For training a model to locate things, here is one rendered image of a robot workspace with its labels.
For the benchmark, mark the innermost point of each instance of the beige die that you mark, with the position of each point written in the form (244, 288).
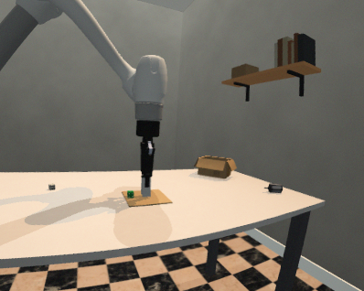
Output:
(51, 186)

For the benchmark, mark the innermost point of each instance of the tan square mat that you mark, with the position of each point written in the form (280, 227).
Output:
(157, 198)

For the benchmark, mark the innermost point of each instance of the open brown cardboard box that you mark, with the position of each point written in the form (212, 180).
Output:
(209, 164)

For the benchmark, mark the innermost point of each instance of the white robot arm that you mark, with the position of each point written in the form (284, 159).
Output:
(149, 89)

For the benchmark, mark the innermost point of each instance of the green die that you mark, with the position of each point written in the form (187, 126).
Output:
(130, 193)

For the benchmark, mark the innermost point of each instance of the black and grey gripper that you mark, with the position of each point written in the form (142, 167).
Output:
(148, 130)

